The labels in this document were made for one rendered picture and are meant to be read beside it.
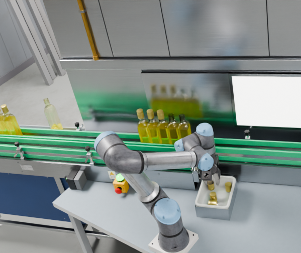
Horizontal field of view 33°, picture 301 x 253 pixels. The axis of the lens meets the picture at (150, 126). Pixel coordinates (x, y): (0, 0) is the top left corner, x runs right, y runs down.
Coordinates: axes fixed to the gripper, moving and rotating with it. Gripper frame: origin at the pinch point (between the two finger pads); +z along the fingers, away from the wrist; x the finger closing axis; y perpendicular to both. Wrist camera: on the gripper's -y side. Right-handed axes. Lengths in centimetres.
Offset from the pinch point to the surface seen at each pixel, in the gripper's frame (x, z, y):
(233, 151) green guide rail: -8.9, -7.0, 17.8
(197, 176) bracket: 9.3, 2.5, 7.1
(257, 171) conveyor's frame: -20.5, 4.7, 15.6
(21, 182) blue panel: 127, 22, 13
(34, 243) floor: 143, 88, 17
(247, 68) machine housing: -17, -47, 34
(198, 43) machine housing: 7, -60, 37
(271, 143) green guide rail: -27.6, -7.6, 24.5
